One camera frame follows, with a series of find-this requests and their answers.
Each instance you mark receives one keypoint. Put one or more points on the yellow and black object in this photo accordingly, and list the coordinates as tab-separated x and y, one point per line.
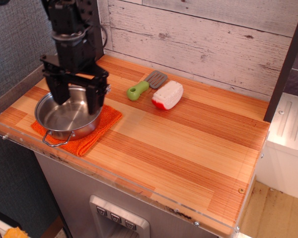
14	233

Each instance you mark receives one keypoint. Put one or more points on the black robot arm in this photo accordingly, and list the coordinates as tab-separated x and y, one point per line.
77	33

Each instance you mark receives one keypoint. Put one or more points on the white toy sink unit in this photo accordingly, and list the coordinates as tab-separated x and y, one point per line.
278	164

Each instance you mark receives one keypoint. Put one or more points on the stainless steel pot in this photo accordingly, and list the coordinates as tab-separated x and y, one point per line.
67	122

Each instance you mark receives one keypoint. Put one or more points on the dark left support post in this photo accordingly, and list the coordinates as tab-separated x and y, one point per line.
96	30

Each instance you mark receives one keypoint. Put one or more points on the dark support post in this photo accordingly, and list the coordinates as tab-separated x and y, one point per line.
96	30
282	79

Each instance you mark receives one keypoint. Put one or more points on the green handled grey spatula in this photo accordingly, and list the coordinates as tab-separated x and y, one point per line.
154	80

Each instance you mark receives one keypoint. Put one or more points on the silver dispenser panel with buttons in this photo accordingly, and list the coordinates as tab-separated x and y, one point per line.
114	218

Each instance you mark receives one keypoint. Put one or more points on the grey toy fridge cabinet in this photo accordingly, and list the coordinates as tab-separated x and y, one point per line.
73	189

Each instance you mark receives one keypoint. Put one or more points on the orange knitted cloth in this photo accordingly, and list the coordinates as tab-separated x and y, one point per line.
108	117

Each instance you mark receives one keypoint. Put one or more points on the dark right support post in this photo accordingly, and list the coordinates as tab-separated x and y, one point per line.
282	79

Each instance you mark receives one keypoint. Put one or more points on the clear acrylic table guard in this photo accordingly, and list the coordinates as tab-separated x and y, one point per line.
195	162

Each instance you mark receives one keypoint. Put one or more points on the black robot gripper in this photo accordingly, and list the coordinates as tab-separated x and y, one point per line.
75	64

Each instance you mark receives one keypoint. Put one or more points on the white and red toy cheese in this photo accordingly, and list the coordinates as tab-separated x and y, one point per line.
168	96

